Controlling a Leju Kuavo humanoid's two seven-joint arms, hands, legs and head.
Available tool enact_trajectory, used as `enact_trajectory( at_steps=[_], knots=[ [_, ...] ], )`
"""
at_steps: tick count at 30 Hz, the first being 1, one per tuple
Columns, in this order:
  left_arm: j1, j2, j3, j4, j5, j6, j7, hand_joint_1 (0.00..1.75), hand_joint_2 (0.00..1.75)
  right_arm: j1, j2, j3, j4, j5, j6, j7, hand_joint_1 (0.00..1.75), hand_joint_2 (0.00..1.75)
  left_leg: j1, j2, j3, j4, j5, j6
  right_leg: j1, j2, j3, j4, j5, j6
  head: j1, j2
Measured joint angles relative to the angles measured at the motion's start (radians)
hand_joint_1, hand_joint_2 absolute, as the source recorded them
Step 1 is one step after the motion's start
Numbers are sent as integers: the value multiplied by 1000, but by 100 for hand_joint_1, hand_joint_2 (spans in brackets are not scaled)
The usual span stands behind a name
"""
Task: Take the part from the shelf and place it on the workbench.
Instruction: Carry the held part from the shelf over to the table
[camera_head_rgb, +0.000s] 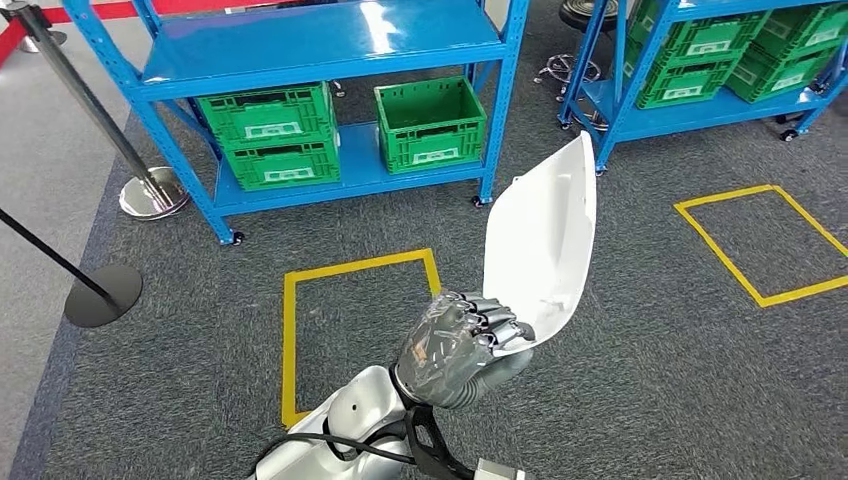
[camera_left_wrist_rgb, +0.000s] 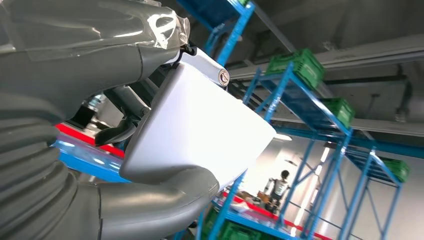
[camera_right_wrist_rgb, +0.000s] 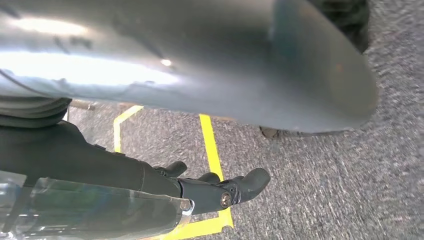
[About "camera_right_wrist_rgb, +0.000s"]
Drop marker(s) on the yellow floor tape outline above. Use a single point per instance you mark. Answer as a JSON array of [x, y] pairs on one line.
[[210, 145]]

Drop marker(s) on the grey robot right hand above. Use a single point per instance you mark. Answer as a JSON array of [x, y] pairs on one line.
[[165, 49]]

